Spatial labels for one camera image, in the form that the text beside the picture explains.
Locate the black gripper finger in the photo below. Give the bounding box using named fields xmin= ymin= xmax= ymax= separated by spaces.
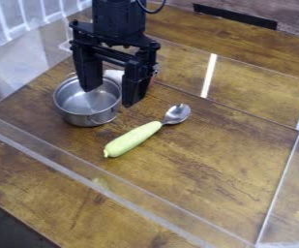
xmin=122 ymin=59 xmax=158 ymax=108
xmin=71 ymin=44 xmax=103 ymax=92

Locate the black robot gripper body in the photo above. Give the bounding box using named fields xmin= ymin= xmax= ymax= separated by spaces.
xmin=68 ymin=0 xmax=160 ymax=63

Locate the green handled metal spoon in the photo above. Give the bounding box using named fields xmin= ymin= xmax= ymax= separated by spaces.
xmin=104 ymin=104 xmax=191 ymax=158

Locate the red and white toy mushroom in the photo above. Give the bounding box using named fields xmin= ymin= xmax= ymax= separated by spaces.
xmin=104 ymin=69 xmax=124 ymax=83

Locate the small stainless steel pot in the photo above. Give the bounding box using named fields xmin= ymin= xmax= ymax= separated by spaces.
xmin=54 ymin=73 xmax=122 ymax=127

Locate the black strip on table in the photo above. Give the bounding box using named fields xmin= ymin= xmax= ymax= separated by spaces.
xmin=192 ymin=3 xmax=278 ymax=30

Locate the black cable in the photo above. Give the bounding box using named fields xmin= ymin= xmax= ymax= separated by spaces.
xmin=136 ymin=0 xmax=167 ymax=15

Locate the clear acrylic enclosure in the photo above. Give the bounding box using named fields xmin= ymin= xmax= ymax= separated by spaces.
xmin=0 ymin=13 xmax=299 ymax=248

